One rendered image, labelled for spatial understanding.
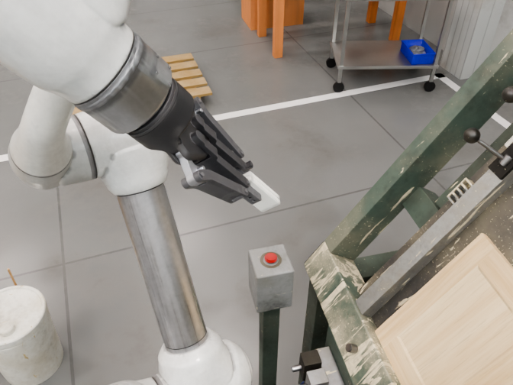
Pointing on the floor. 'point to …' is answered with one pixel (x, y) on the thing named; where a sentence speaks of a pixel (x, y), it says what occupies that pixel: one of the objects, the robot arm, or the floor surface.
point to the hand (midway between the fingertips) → (256, 192)
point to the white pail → (27, 337)
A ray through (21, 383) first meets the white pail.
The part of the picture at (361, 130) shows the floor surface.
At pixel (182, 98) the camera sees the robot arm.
